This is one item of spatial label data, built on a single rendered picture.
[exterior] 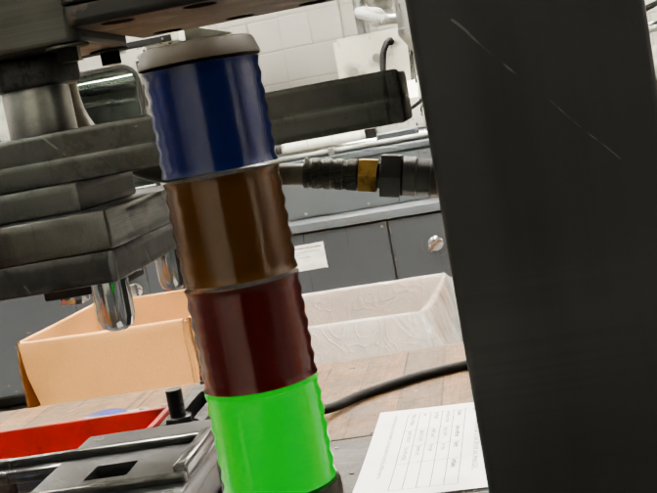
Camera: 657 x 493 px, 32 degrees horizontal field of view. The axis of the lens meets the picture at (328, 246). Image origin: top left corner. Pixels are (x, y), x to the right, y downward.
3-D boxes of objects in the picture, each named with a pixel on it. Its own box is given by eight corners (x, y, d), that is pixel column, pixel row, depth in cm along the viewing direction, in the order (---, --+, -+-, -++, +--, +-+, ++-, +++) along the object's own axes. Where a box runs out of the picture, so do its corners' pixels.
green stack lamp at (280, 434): (236, 470, 40) (218, 378, 39) (342, 455, 39) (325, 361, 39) (212, 509, 36) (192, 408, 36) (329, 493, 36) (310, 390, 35)
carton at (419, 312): (310, 446, 360) (282, 291, 355) (499, 423, 348) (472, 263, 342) (256, 531, 293) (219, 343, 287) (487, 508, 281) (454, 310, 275)
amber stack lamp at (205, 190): (197, 275, 39) (179, 179, 39) (305, 257, 38) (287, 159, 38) (169, 294, 35) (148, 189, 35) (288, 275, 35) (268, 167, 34)
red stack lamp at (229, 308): (217, 373, 39) (198, 280, 39) (324, 357, 39) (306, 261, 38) (191, 403, 36) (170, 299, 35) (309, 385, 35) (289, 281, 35)
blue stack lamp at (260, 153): (178, 174, 39) (158, 76, 38) (286, 155, 38) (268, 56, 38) (147, 184, 35) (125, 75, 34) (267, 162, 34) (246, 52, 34)
